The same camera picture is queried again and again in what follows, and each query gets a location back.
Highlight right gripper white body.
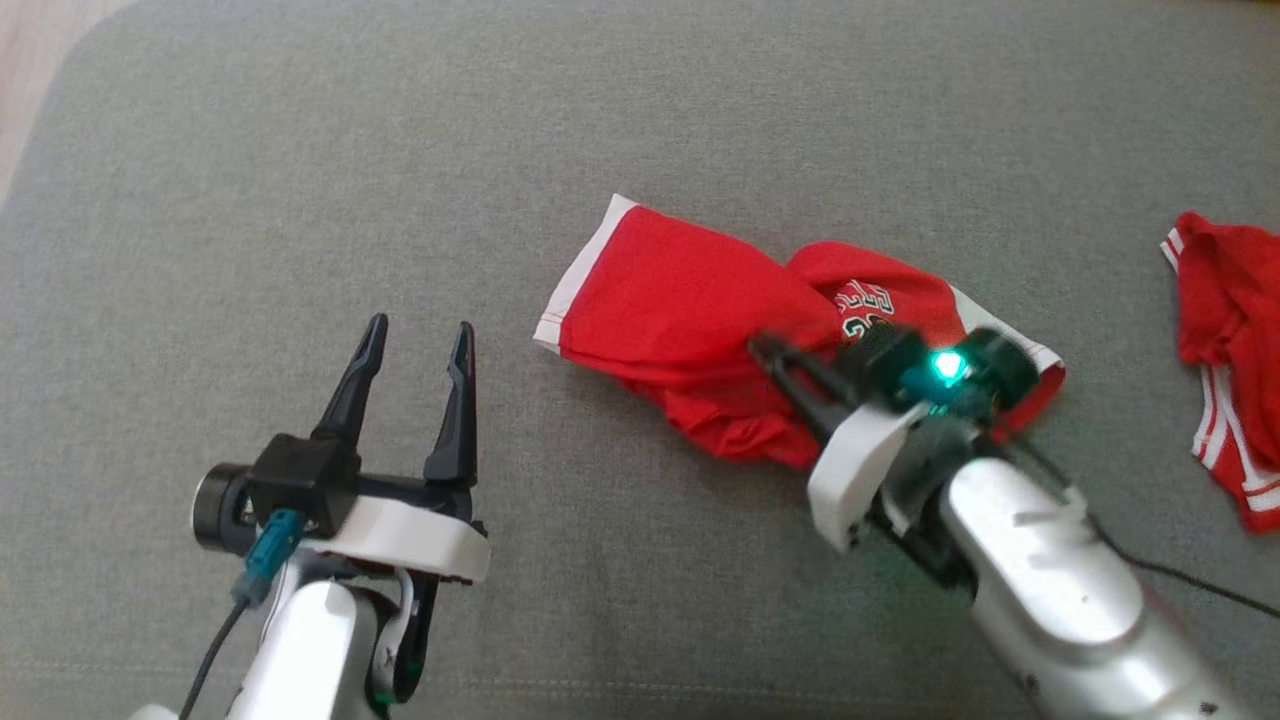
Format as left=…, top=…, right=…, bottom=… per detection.
left=808, top=330, right=1041, bottom=591

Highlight red white striped jersey garment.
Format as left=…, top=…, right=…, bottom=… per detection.
left=1160, top=212, right=1280, bottom=534

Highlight red garment wide white band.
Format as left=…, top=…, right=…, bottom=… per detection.
left=533, top=193, right=1066, bottom=471

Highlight grey sofa seat cushion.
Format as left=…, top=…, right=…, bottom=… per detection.
left=0, top=0, right=1280, bottom=720

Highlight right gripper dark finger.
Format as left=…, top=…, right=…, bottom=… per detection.
left=747, top=333, right=863, bottom=408
left=763, top=356, right=848, bottom=446

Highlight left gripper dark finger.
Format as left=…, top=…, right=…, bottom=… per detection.
left=423, top=321, right=479, bottom=491
left=310, top=313, right=389, bottom=448

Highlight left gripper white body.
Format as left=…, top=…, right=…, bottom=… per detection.
left=192, top=462, right=491, bottom=706

